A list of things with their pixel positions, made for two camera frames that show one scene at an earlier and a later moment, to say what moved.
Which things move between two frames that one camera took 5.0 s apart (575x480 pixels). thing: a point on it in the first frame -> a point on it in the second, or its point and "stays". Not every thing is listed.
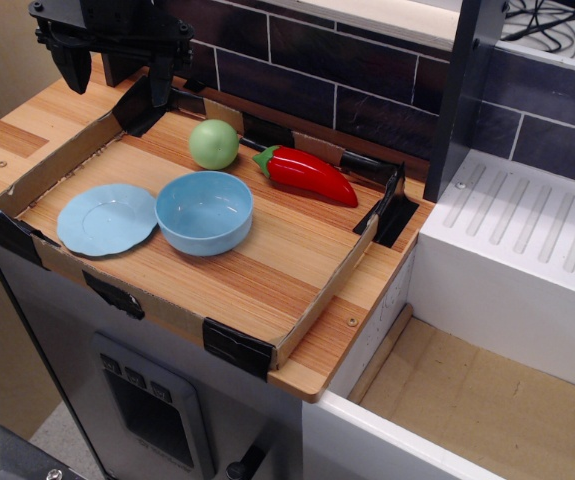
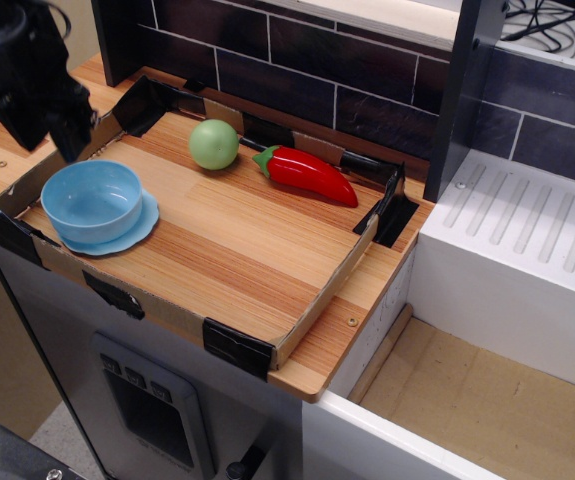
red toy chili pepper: [300, 168] stays
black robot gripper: [139, 27] -> [18, 60]
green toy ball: [214, 144] stays
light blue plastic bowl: [205, 213] -> [92, 201]
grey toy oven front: [158, 403] stays
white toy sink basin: [485, 358] stays
